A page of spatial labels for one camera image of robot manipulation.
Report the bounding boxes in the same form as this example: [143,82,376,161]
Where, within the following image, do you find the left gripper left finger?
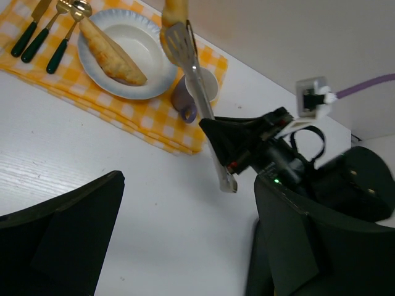
[1,171,125,295]

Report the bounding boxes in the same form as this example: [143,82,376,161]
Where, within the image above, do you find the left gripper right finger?
[245,178,394,295]

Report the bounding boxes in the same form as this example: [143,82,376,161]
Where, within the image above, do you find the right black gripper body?
[199,107,306,174]

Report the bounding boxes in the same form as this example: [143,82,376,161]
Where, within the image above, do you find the metal tongs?
[165,22,238,193]

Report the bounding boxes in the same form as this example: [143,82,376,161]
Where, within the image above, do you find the oval bread loaf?
[160,0,188,66]

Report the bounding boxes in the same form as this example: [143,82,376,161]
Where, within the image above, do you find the long bread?
[79,17,148,86]

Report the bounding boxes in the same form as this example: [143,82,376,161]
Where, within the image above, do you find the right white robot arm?
[199,107,394,222]

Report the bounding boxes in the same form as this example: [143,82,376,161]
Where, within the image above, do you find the lavender mug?
[170,68,220,124]

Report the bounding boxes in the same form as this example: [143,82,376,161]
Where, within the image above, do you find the white paper plate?
[77,9,177,100]

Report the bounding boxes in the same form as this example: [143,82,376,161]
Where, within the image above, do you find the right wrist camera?
[275,76,338,138]

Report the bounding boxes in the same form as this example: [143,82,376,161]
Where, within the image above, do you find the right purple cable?
[335,72,395,100]

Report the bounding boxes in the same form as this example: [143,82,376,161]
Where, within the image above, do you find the black-handled spoon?
[46,1,93,74]

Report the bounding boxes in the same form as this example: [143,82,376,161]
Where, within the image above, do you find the black-handled fork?
[21,0,72,64]

